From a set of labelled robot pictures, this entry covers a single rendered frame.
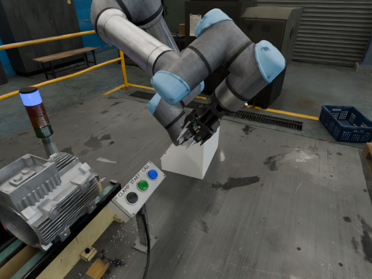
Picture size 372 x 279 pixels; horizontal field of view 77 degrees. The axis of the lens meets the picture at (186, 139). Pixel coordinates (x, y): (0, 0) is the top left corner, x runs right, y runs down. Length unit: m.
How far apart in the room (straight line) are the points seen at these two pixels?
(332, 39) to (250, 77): 6.42
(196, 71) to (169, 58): 0.06
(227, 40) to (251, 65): 0.07
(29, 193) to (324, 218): 0.95
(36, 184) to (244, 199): 0.73
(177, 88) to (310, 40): 6.48
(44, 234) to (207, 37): 0.59
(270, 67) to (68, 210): 0.60
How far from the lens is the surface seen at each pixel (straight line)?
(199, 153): 0.98
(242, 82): 0.51
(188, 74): 0.48
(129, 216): 0.62
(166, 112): 0.98
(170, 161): 1.06
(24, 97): 1.01
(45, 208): 0.67
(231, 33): 0.52
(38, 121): 1.04
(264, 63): 0.50
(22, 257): 0.87
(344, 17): 6.86
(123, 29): 0.65
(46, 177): 0.68
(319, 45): 6.90
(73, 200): 0.72
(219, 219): 0.92
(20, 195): 0.66
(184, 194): 1.00
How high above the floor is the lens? 1.51
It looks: 32 degrees down
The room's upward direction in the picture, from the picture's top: straight up
